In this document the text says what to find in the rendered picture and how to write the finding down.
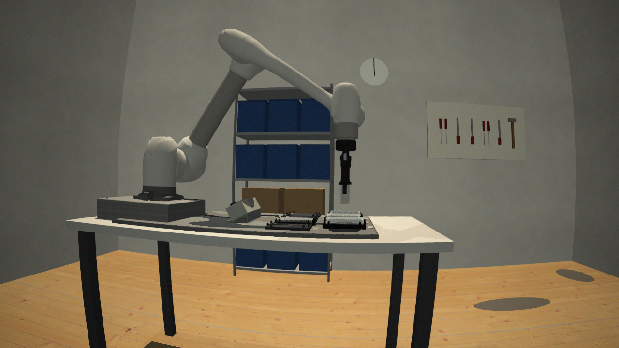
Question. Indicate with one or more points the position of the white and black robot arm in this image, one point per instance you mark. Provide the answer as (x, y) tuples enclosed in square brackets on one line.
[(166, 163)]

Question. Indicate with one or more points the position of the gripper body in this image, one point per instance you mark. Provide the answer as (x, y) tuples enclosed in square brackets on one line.
[(345, 145)]

